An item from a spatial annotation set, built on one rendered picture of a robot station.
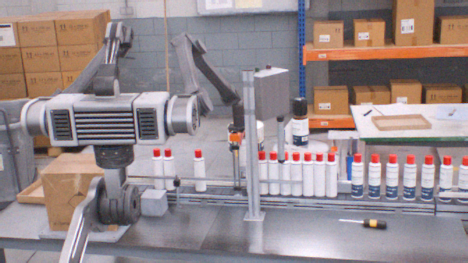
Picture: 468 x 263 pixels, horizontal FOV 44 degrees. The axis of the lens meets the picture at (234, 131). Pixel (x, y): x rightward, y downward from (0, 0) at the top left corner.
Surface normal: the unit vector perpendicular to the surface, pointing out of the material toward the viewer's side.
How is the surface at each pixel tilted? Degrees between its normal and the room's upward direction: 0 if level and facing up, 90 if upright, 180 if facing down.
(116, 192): 90
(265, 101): 90
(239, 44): 90
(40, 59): 90
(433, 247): 0
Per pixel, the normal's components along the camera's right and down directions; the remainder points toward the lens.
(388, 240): -0.05, -0.95
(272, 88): 0.68, 0.19
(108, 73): -0.11, -0.47
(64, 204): -0.09, 0.31
